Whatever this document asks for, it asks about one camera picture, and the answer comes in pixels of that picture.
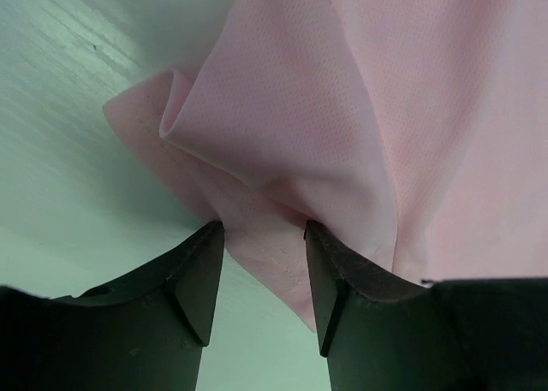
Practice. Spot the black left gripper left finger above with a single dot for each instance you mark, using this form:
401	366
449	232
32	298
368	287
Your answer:
144	330

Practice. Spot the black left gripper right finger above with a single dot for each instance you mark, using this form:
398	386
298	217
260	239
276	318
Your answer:
380	332

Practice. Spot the pink t-shirt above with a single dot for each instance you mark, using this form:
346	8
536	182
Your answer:
414	130

